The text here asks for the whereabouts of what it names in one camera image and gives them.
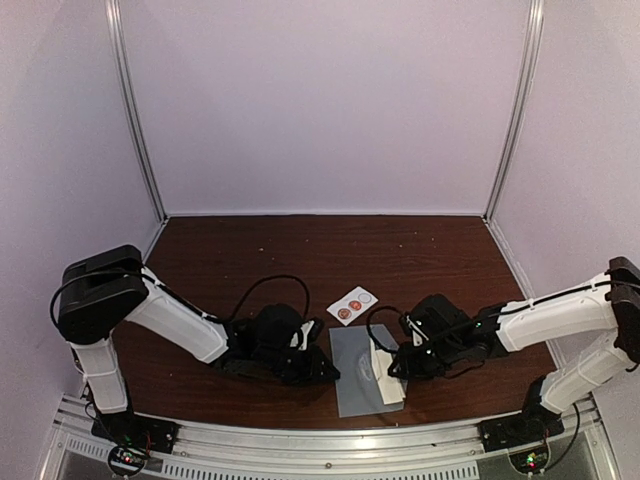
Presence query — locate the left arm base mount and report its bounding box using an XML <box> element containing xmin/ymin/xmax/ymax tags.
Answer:
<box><xmin>91</xmin><ymin>415</ymin><xmax>179</xmax><ymax>454</ymax></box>

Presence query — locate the right black cable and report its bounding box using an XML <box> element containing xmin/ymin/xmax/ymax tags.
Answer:
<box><xmin>366</xmin><ymin>306</ymin><xmax>406</xmax><ymax>356</ymax></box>

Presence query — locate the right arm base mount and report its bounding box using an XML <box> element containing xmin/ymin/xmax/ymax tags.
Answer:
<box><xmin>478</xmin><ymin>413</ymin><xmax>565</xmax><ymax>452</ymax></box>

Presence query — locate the aluminium frame post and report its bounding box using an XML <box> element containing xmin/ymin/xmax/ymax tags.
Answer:
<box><xmin>483</xmin><ymin>0</ymin><xmax>545</xmax><ymax>224</ymax></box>
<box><xmin>104</xmin><ymin>0</ymin><xmax>168</xmax><ymax>223</ymax></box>

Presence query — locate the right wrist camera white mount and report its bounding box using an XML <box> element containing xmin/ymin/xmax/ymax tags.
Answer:
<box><xmin>399</xmin><ymin>313</ymin><xmax>427</xmax><ymax>347</ymax></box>

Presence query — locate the left black cable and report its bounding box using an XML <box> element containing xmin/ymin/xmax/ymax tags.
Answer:
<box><xmin>219</xmin><ymin>276</ymin><xmax>311</xmax><ymax>326</ymax></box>

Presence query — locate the beige letter paper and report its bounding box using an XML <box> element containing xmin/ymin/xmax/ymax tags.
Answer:
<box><xmin>370</xmin><ymin>341</ymin><xmax>406</xmax><ymax>405</ymax></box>

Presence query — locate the left aluminium frame post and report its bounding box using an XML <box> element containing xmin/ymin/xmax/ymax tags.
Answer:
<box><xmin>104</xmin><ymin>0</ymin><xmax>168</xmax><ymax>223</ymax></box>

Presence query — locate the white sticker sheet with seals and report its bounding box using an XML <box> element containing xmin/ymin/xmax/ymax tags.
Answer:
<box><xmin>326</xmin><ymin>286</ymin><xmax>378</xmax><ymax>326</ymax></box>

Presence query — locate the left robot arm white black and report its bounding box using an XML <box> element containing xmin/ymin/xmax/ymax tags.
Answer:
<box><xmin>49</xmin><ymin>244</ymin><xmax>340</xmax><ymax>444</ymax></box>

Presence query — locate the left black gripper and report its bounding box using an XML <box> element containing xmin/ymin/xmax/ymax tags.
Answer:
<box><xmin>255</xmin><ymin>345</ymin><xmax>340</xmax><ymax>388</ymax></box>

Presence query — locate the right circuit board with leds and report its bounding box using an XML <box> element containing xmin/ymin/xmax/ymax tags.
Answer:
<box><xmin>509</xmin><ymin>446</ymin><xmax>550</xmax><ymax>475</ymax></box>

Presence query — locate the circuit board with leds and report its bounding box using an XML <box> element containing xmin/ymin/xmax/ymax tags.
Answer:
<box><xmin>107</xmin><ymin>446</ymin><xmax>147</xmax><ymax>477</ymax></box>
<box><xmin>509</xmin><ymin>446</ymin><xmax>550</xmax><ymax>475</ymax></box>

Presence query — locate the left circuit board with leds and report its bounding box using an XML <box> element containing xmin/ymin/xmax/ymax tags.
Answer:
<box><xmin>107</xmin><ymin>446</ymin><xmax>147</xmax><ymax>477</ymax></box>

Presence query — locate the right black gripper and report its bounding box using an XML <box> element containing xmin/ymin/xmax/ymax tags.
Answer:
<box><xmin>387</xmin><ymin>336</ymin><xmax>463</xmax><ymax>382</ymax></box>

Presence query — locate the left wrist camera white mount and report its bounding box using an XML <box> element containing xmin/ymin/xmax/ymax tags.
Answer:
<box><xmin>290</xmin><ymin>318</ymin><xmax>324</xmax><ymax>351</ymax></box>

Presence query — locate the front aluminium rail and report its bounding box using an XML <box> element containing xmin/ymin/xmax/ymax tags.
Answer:
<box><xmin>35</xmin><ymin>398</ymin><xmax>621</xmax><ymax>479</ymax></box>

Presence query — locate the black cable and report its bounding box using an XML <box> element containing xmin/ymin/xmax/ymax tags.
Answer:
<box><xmin>219</xmin><ymin>276</ymin><xmax>311</xmax><ymax>326</ymax></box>
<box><xmin>366</xmin><ymin>306</ymin><xmax>406</xmax><ymax>356</ymax></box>

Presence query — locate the grey envelope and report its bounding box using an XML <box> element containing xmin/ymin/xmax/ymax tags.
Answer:
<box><xmin>329</xmin><ymin>326</ymin><xmax>405</xmax><ymax>418</ymax></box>

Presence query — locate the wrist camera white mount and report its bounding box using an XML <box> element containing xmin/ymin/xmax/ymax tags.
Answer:
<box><xmin>399</xmin><ymin>313</ymin><xmax>427</xmax><ymax>347</ymax></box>
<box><xmin>290</xmin><ymin>318</ymin><xmax>324</xmax><ymax>351</ymax></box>

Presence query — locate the right aluminium frame post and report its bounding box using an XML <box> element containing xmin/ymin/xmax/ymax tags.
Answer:
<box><xmin>483</xmin><ymin>0</ymin><xmax>545</xmax><ymax>224</ymax></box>

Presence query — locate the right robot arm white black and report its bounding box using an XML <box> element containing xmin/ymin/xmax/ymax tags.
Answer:
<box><xmin>388</xmin><ymin>257</ymin><xmax>639</xmax><ymax>442</ymax></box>

